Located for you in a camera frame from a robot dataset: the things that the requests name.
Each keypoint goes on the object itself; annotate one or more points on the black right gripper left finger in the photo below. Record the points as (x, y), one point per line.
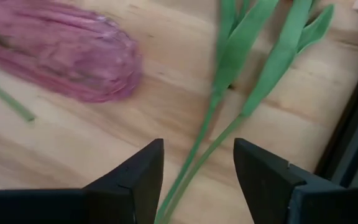
(120, 202)

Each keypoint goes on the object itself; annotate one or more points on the red artificial tulip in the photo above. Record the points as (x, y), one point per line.
(8, 99)
(278, 62)

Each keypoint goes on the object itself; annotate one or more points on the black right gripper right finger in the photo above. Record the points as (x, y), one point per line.
(275, 193)

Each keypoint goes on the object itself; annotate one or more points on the black table frame rail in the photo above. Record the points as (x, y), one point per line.
(356, 140)

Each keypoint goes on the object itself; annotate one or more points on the purple ribbed glass vase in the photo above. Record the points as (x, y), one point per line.
(73, 56)

